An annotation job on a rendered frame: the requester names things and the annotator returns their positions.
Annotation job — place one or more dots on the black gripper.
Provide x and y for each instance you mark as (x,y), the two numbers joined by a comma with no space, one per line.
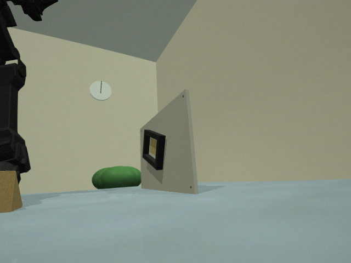
(36,8)

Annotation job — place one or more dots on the grey flat panel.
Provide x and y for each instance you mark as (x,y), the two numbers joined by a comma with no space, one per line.
(179,164)

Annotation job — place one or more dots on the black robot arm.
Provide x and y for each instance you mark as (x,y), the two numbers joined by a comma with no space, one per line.
(13,151)

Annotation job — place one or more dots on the black picture frame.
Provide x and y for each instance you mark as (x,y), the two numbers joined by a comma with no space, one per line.
(153,148)

